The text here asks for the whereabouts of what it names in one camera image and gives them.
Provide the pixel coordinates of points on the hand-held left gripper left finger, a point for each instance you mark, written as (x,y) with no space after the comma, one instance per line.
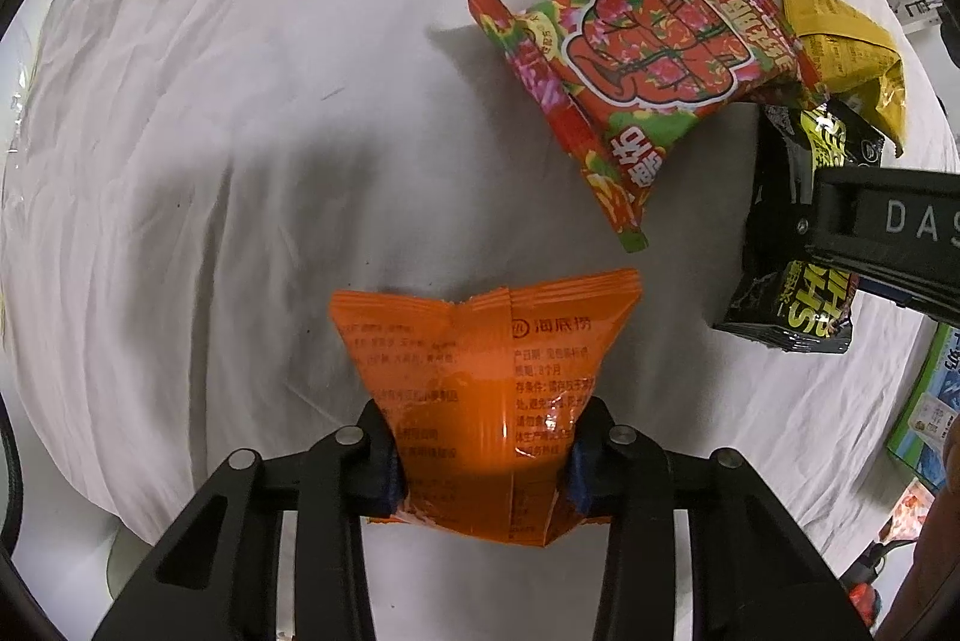
(391,483)

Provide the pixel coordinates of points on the white round object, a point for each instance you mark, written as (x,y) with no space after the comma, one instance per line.
(124,562)

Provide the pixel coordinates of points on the yellow snack packet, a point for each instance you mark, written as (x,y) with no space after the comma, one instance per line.
(847,41)

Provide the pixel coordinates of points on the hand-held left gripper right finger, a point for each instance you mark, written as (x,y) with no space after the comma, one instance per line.
(579,482)

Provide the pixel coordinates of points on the red and black tool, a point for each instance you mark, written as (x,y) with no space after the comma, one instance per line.
(866,585)

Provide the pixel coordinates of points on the person's right forearm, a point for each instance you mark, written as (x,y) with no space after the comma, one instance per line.
(934,551)

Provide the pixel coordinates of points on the red floral snack packet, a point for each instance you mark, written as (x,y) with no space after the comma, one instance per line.
(645,49)

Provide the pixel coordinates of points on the red printed packet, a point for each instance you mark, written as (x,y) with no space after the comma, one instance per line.
(909,512)

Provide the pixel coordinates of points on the black snack packet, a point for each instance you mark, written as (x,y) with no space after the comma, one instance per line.
(784,296)

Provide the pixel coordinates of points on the orange snack packet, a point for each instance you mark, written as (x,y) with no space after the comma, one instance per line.
(480,386)

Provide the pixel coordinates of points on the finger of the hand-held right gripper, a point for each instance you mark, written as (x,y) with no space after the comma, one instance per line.
(802,214)

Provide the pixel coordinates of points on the white cloth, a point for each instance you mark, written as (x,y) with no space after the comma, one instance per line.
(262,124)

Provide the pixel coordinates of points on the green and blue box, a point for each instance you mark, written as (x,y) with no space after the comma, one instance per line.
(926,409)

